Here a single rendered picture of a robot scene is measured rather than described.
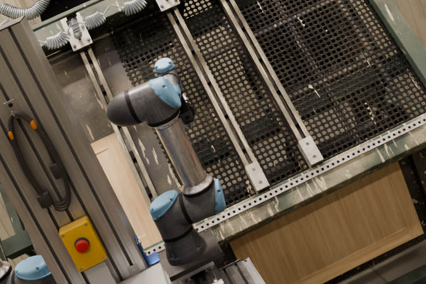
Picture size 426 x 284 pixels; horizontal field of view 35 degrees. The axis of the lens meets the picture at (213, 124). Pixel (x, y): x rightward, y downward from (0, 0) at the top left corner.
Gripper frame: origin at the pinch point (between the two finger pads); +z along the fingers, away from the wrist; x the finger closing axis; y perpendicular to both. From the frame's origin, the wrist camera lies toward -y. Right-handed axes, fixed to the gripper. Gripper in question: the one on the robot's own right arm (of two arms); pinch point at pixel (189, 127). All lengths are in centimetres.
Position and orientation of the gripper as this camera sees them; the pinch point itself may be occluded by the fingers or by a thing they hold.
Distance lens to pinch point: 286.7
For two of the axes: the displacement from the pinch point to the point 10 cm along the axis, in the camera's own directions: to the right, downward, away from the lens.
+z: 2.5, 6.8, 6.9
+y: -3.6, -6.0, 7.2
